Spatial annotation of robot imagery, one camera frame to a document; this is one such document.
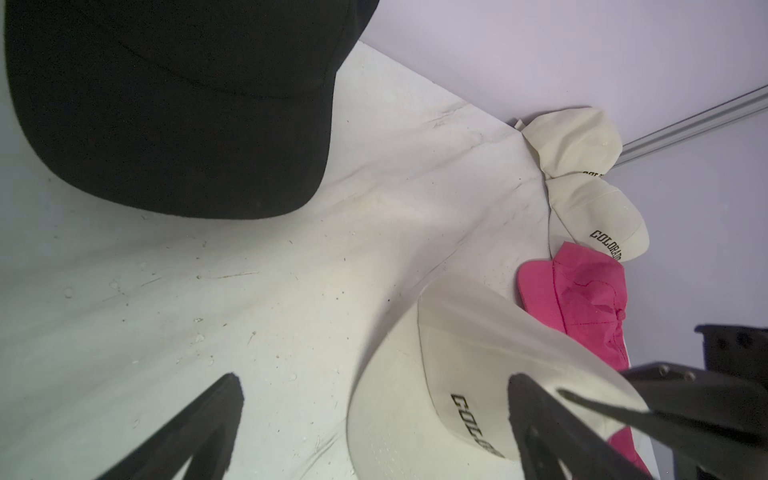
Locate cream colorado cap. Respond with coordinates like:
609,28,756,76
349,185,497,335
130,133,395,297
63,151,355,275
518,107,623,179
347,276,647,479
545,173,650,262

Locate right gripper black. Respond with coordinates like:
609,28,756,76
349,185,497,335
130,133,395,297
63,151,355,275
558,324,768,479

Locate black cap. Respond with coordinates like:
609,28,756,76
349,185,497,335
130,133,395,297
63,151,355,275
4,1,377,220

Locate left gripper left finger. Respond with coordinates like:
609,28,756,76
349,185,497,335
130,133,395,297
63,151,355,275
98,373,244,480

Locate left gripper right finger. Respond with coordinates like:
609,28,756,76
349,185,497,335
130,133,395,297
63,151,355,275
508,374,650,479

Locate pink cap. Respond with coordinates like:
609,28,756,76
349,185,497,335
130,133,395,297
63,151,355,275
517,241,652,475

